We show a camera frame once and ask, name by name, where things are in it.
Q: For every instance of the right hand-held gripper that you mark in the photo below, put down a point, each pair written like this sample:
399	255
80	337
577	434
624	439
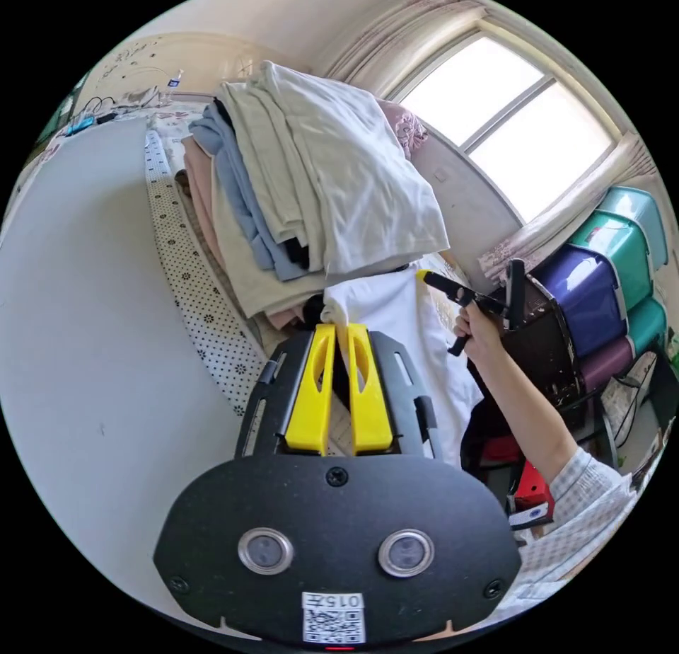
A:
480	302

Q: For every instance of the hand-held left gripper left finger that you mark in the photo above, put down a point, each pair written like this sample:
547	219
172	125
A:
306	399

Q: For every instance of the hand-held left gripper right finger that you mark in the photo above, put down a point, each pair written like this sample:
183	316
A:
370	399

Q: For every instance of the white short sleeve shirt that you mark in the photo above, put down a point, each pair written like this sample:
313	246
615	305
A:
419	346

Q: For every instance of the person's right forearm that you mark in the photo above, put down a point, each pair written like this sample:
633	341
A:
530	410

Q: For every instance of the person's right hand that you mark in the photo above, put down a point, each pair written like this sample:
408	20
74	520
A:
480	338

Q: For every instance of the dark brown box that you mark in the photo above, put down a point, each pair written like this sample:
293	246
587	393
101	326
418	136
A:
541	341

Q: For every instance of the pile of clothes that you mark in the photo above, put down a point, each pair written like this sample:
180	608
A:
318	187

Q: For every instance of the pink pillow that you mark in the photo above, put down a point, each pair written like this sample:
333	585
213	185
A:
406	126

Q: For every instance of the window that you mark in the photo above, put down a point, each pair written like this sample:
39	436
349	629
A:
509	118

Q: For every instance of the stacked plastic storage boxes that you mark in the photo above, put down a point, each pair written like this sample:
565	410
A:
610	282

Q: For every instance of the white flat board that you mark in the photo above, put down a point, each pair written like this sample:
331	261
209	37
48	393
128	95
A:
85	319

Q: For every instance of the clear plastic bottle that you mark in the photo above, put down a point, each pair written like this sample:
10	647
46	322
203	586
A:
175	79

